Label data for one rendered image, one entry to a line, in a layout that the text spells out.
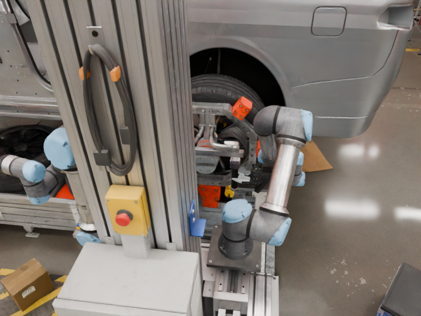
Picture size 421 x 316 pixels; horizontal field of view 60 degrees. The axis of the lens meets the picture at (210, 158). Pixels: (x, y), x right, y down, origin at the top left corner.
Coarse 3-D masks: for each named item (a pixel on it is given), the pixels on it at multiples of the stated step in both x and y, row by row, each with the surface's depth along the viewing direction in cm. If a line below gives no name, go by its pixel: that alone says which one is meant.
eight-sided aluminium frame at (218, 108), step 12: (192, 108) 193; (204, 108) 192; (216, 108) 191; (228, 108) 190; (240, 120) 193; (252, 132) 196; (252, 144) 201; (252, 156) 206; (204, 180) 222; (216, 180) 221; (228, 180) 219
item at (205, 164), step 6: (216, 138) 208; (198, 144) 204; (204, 144) 200; (198, 156) 193; (204, 156) 192; (210, 156) 193; (216, 156) 197; (198, 162) 196; (204, 162) 195; (210, 162) 194; (216, 162) 196; (198, 168) 198; (204, 168) 197; (210, 168) 197
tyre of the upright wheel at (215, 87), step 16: (192, 80) 210; (208, 80) 204; (224, 80) 206; (240, 80) 212; (192, 96) 198; (208, 96) 196; (224, 96) 195; (240, 96) 197; (256, 96) 212; (256, 112) 200; (256, 160) 217
